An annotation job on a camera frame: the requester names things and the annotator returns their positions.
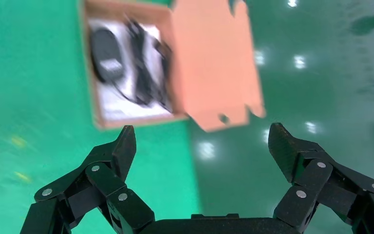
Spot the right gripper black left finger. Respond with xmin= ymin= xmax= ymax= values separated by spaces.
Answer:
xmin=19 ymin=125 xmax=156 ymax=234

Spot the orange cardboard box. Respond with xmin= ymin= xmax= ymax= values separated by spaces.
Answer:
xmin=78 ymin=0 xmax=267 ymax=134

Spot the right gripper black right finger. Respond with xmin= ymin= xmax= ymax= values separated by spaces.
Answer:
xmin=267 ymin=122 xmax=374 ymax=234

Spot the black data cable bundle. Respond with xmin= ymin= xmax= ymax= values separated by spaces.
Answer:
xmin=153 ymin=37 xmax=176 ymax=113

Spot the green table mat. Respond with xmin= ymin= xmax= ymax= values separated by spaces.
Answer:
xmin=0 ymin=0 xmax=201 ymax=234

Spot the white printed paper sheet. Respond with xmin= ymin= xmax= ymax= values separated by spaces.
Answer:
xmin=88 ymin=18 xmax=175 ymax=121

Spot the black wired computer mouse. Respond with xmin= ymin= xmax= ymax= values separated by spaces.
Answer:
xmin=89 ymin=19 xmax=157 ymax=108

